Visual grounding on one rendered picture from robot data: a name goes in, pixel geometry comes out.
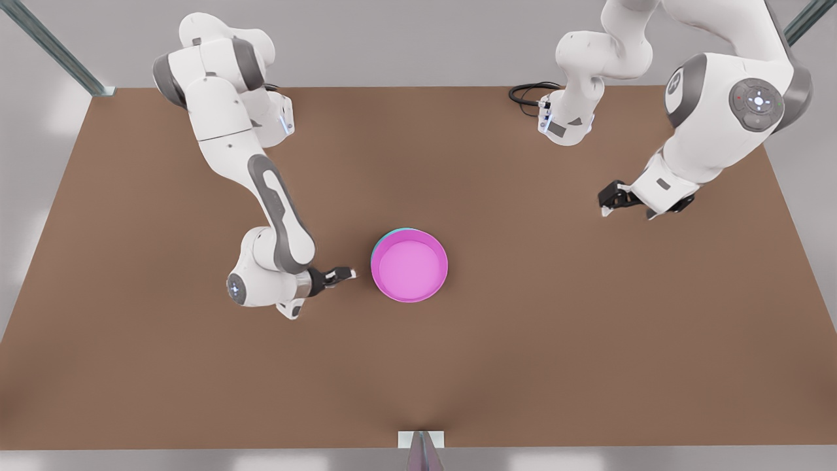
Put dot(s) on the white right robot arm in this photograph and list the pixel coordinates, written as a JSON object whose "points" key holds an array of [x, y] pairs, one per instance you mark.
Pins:
{"points": [[225, 124]]}

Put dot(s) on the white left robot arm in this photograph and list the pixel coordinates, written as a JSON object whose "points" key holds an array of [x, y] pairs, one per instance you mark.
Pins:
{"points": [[719, 111]]}

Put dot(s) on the blue plate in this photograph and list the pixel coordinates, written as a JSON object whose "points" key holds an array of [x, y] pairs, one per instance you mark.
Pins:
{"points": [[386, 236]]}

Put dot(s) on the pink plate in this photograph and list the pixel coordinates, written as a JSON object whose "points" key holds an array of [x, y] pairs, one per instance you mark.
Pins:
{"points": [[410, 267]]}

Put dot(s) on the silver frame post with foot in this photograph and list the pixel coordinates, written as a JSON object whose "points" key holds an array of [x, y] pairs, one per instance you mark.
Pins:
{"points": [[422, 450]]}

